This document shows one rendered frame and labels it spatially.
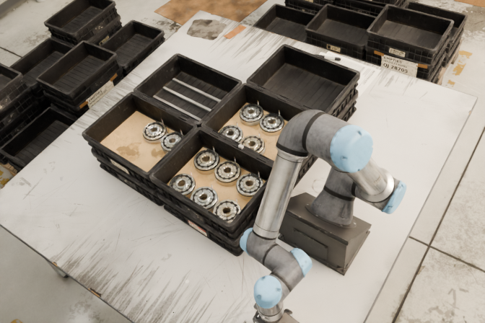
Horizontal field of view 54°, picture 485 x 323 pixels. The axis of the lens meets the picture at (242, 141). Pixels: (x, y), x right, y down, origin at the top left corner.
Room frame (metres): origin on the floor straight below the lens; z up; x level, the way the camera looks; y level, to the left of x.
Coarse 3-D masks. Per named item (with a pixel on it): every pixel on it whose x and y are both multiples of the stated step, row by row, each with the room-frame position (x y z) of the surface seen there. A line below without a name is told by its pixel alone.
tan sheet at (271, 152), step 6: (246, 102) 1.52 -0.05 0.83; (264, 114) 1.43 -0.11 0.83; (234, 120) 1.42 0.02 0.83; (240, 126) 1.38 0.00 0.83; (246, 126) 1.38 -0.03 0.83; (252, 126) 1.37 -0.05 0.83; (258, 126) 1.36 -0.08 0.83; (246, 132) 1.34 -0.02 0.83; (252, 132) 1.34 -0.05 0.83; (258, 132) 1.33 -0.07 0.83; (264, 138) 1.29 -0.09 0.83; (270, 138) 1.29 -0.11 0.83; (276, 138) 1.28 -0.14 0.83; (270, 144) 1.26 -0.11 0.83; (270, 150) 1.23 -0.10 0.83; (276, 150) 1.22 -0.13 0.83; (270, 156) 1.19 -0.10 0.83
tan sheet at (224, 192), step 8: (192, 160) 1.25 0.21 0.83; (224, 160) 1.22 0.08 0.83; (184, 168) 1.21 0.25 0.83; (192, 168) 1.21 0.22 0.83; (240, 168) 1.16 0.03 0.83; (200, 176) 1.16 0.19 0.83; (208, 176) 1.15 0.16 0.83; (168, 184) 1.15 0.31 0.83; (200, 184) 1.12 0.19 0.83; (208, 184) 1.11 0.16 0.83; (216, 184) 1.11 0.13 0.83; (224, 192) 1.06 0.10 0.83; (232, 192) 1.06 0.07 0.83; (240, 200) 1.01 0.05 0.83; (248, 200) 1.01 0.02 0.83
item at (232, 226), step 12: (204, 132) 1.30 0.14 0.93; (180, 144) 1.25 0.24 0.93; (228, 144) 1.21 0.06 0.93; (168, 156) 1.20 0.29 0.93; (252, 156) 1.13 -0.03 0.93; (156, 168) 1.16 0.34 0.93; (156, 180) 1.10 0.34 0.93; (168, 192) 1.05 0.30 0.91; (192, 204) 0.96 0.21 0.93; (252, 204) 0.93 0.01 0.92; (216, 216) 0.90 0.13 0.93; (240, 216) 0.88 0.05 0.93; (228, 228) 0.85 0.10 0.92
